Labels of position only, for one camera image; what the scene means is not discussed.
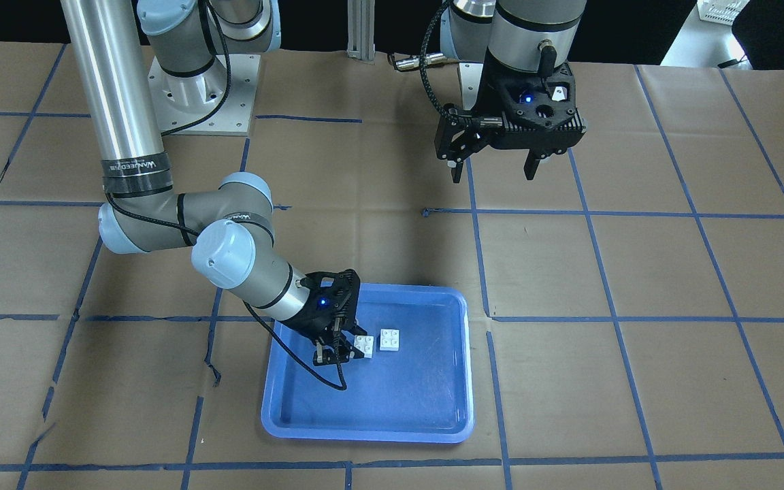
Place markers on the grey robot arm near tray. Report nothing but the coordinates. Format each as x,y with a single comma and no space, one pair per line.
229,229

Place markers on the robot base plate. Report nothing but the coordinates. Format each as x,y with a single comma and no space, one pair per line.
205,104

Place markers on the black gripper finger block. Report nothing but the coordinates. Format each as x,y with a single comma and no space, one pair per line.
345,350

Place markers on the white lego block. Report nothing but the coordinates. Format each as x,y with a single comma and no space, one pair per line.
389,340
365,345

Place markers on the black gripper finger tray side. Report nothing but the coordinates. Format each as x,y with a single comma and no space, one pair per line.
323,355

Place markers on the blue plastic tray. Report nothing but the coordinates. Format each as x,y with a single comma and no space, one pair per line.
420,393

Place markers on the black gripper body near tray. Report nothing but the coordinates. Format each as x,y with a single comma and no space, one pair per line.
312,315

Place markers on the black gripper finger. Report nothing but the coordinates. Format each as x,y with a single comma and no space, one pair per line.
532,162
457,167

